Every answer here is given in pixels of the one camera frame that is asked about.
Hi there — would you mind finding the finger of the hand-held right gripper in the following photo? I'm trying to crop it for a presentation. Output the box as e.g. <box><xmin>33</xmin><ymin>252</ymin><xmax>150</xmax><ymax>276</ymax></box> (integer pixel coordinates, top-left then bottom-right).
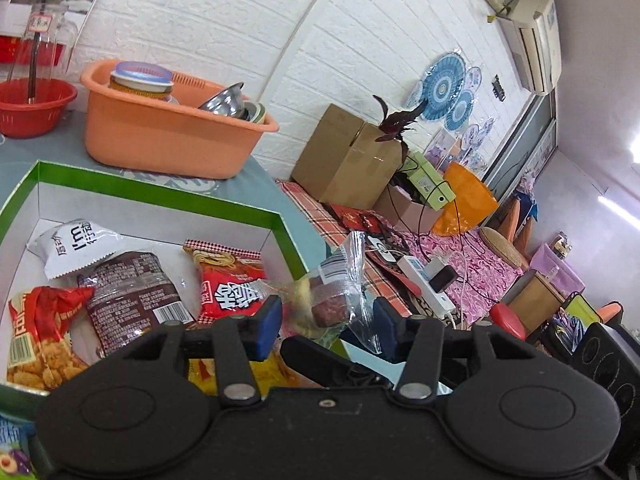
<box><xmin>280</xmin><ymin>335</ymin><xmax>408</xmax><ymax>390</ymax></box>

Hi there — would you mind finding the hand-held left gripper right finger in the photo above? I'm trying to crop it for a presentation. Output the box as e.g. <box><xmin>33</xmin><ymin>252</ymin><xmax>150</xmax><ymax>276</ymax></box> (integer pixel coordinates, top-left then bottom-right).
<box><xmin>372</xmin><ymin>296</ymin><xmax>548</xmax><ymax>406</ymax></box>

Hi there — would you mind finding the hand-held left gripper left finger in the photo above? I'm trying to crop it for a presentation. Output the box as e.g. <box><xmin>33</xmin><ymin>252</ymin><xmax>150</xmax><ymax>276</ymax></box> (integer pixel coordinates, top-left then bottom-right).
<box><xmin>107</xmin><ymin>296</ymin><xmax>284</xmax><ymax>408</ymax></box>

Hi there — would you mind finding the yellow bread packet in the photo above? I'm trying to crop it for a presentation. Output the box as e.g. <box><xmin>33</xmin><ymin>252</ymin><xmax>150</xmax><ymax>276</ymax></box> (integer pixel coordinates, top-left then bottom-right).
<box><xmin>187</xmin><ymin>345</ymin><xmax>321</xmax><ymax>396</ymax></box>

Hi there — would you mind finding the red noodle snack packet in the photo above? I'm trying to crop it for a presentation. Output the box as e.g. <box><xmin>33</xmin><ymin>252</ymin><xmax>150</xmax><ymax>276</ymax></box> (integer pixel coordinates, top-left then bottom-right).
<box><xmin>182</xmin><ymin>239</ymin><xmax>269</xmax><ymax>324</ymax></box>

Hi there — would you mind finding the small clear cake packet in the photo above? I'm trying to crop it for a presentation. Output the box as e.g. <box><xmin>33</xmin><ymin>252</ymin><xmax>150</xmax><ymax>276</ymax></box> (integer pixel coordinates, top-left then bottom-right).
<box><xmin>277</xmin><ymin>231</ymin><xmax>375</xmax><ymax>357</ymax></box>

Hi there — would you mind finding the clear brown cookie packet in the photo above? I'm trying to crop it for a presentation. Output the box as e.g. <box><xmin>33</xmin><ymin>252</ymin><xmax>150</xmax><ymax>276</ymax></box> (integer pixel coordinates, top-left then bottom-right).
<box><xmin>77</xmin><ymin>251</ymin><xmax>197</xmax><ymax>357</ymax></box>

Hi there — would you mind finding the green cardboard box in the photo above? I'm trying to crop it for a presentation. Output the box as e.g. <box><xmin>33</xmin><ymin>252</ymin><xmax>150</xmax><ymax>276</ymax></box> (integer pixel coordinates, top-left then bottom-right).
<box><xmin>0</xmin><ymin>160</ymin><xmax>353</xmax><ymax>411</ymax></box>

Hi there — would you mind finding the white snack packet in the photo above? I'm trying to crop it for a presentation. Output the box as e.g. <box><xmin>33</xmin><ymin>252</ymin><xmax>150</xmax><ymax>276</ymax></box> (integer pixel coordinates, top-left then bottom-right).
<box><xmin>27</xmin><ymin>219</ymin><xmax>119</xmax><ymax>282</ymax></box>

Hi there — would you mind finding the red fried snack packet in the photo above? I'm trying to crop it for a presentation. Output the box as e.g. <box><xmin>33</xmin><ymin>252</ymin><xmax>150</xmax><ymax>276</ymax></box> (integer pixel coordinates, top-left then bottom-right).
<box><xmin>6</xmin><ymin>285</ymin><xmax>97</xmax><ymax>392</ymax></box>

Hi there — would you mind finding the blue plum packet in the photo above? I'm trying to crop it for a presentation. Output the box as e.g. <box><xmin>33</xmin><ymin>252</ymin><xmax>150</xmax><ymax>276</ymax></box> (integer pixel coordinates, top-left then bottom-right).
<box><xmin>0</xmin><ymin>410</ymin><xmax>37</xmax><ymax>480</ymax></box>

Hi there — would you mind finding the white power strip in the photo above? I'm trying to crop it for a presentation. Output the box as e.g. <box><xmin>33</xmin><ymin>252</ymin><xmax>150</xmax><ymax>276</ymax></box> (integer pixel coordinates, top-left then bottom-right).
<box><xmin>397</xmin><ymin>255</ymin><xmax>459</xmax><ymax>319</ymax></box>

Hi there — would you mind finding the pink floral cloth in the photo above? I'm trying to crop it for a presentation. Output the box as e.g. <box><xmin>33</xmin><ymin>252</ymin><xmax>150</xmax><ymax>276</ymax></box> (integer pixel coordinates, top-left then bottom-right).
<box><xmin>395</xmin><ymin>230</ymin><xmax>526</xmax><ymax>328</ymax></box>

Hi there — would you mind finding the red envelope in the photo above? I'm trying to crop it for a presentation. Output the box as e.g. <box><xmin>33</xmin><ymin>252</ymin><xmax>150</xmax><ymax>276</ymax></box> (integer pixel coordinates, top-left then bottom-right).
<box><xmin>330</xmin><ymin>204</ymin><xmax>387</xmax><ymax>234</ymax></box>

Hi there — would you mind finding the pink cardboard box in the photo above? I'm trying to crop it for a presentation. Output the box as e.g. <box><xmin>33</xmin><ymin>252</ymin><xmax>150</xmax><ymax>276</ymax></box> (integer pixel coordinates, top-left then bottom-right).
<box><xmin>375</xmin><ymin>182</ymin><xmax>447</xmax><ymax>234</ymax></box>

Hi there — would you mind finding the red checkered cloth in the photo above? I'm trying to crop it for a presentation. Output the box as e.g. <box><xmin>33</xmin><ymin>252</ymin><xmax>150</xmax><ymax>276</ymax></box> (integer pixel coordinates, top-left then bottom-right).
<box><xmin>276</xmin><ymin>179</ymin><xmax>426</xmax><ymax>311</ymax></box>

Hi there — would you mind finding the woven round cushion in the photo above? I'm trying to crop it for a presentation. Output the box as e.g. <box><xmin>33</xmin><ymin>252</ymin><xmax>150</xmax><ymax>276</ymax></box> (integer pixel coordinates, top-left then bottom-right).
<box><xmin>480</xmin><ymin>227</ymin><xmax>530</xmax><ymax>272</ymax></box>

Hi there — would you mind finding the orange plastic bag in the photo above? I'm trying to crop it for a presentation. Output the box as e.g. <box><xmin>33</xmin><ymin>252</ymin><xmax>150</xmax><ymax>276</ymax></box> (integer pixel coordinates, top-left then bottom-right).
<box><xmin>432</xmin><ymin>162</ymin><xmax>500</xmax><ymax>237</ymax></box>

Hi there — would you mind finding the wooden box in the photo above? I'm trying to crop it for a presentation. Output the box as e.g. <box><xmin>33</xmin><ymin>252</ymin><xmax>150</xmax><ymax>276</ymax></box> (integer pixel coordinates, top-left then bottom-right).
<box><xmin>507</xmin><ymin>272</ymin><xmax>564</xmax><ymax>322</ymax></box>

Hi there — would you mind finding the light green box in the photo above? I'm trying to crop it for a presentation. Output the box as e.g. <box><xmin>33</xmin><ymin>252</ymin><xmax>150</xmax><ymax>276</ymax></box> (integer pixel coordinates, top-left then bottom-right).
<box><xmin>407</xmin><ymin>152</ymin><xmax>459</xmax><ymax>212</ymax></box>

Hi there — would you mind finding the brown cardboard box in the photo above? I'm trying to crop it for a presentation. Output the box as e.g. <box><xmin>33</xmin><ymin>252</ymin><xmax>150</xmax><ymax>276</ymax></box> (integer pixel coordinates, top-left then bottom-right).
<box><xmin>291</xmin><ymin>104</ymin><xmax>409</xmax><ymax>210</ymax></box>

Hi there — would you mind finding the dark purple plant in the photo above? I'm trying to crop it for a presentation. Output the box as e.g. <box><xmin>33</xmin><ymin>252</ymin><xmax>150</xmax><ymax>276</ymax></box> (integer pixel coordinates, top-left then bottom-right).
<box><xmin>372</xmin><ymin>94</ymin><xmax>431</xmax><ymax>147</ymax></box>

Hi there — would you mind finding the orange plastic basin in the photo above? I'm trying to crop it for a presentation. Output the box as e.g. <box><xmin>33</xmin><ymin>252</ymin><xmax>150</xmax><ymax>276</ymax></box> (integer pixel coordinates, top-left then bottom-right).
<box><xmin>80</xmin><ymin>59</ymin><xmax>280</xmax><ymax>180</ymax></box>

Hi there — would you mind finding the medium blue fan decoration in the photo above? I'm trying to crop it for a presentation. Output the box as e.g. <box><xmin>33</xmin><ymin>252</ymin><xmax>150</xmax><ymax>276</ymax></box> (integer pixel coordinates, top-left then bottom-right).
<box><xmin>445</xmin><ymin>91</ymin><xmax>477</xmax><ymax>134</ymax></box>

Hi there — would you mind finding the steel bowl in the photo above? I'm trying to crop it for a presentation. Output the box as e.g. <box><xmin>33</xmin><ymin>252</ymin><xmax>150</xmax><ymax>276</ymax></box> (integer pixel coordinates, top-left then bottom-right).
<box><xmin>197</xmin><ymin>82</ymin><xmax>247</xmax><ymax>117</ymax></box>

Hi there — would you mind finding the large blue fan decoration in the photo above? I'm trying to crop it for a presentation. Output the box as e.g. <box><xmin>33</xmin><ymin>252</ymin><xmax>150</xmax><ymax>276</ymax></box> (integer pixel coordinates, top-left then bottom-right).
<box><xmin>419</xmin><ymin>51</ymin><xmax>469</xmax><ymax>122</ymax></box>

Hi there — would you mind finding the small blue fan decoration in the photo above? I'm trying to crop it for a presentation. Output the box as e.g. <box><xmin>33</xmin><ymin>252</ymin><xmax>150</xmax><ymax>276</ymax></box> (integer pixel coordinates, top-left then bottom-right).
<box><xmin>465</xmin><ymin>66</ymin><xmax>484</xmax><ymax>99</ymax></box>

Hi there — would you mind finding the jar with purple lid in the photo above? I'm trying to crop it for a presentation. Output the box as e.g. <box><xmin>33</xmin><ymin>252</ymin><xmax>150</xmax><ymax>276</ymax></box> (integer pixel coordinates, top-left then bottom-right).
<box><xmin>109</xmin><ymin>61</ymin><xmax>176</xmax><ymax>107</ymax></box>

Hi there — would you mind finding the red plastic basket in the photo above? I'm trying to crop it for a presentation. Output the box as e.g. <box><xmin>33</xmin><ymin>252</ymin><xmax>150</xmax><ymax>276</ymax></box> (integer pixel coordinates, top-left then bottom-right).
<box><xmin>0</xmin><ymin>79</ymin><xmax>79</xmax><ymax>140</ymax></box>

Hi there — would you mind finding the air conditioner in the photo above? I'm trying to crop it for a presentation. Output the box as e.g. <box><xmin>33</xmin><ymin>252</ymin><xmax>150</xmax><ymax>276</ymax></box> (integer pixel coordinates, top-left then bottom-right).
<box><xmin>500</xmin><ymin>0</ymin><xmax>564</xmax><ymax>97</ymax></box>

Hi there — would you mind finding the dark stirring stick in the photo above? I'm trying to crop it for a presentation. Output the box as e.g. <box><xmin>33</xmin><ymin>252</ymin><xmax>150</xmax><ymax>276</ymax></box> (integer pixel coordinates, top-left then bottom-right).
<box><xmin>27</xmin><ymin>35</ymin><xmax>42</xmax><ymax>104</ymax></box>

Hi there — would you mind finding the glass pitcher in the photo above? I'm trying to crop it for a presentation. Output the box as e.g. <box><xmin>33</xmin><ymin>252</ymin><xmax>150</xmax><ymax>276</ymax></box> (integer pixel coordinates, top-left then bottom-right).
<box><xmin>7</xmin><ymin>4</ymin><xmax>81</xmax><ymax>87</ymax></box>

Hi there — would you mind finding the white wall conduit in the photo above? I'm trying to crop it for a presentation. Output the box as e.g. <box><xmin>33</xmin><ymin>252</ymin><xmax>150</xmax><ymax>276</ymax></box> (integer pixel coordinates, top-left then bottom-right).
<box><xmin>259</xmin><ymin>0</ymin><xmax>347</xmax><ymax>107</ymax></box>

